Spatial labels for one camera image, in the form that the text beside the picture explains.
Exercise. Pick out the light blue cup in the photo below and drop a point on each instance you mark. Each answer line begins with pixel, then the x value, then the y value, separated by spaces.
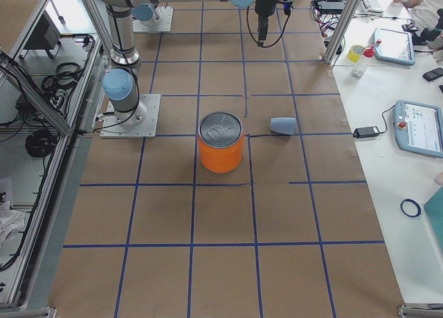
pixel 283 125

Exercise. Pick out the seated person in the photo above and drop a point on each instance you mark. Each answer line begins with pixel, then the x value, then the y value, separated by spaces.
pixel 423 12

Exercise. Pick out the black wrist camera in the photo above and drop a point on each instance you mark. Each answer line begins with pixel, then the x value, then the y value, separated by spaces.
pixel 287 6

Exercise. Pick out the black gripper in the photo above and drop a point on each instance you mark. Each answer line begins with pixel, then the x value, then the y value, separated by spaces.
pixel 265 3

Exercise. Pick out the large orange can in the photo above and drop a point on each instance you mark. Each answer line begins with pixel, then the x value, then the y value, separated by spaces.
pixel 220 142

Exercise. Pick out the teach pendant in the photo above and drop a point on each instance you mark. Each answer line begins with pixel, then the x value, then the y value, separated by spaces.
pixel 418 128
pixel 393 46

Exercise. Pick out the near teach pendant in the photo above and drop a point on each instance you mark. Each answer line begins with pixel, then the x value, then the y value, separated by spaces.
pixel 418 128

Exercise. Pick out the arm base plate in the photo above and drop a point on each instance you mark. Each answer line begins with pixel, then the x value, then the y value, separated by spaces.
pixel 143 123
pixel 162 26

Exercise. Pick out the black smartphone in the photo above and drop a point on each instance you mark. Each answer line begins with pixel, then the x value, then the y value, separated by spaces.
pixel 433 75

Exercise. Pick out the far teach pendant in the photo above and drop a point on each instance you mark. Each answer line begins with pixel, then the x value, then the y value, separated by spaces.
pixel 393 46

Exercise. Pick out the teal board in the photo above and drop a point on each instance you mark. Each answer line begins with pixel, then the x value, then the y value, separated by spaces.
pixel 433 208

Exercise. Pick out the aluminium frame post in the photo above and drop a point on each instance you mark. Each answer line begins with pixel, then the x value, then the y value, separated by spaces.
pixel 343 23

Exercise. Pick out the black power adapter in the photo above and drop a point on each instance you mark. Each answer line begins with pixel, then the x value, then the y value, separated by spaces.
pixel 366 132

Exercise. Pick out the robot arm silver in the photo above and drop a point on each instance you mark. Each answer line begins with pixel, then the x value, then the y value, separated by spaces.
pixel 146 12
pixel 123 52

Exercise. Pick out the yellow tape roll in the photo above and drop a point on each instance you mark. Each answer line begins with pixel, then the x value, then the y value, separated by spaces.
pixel 355 52

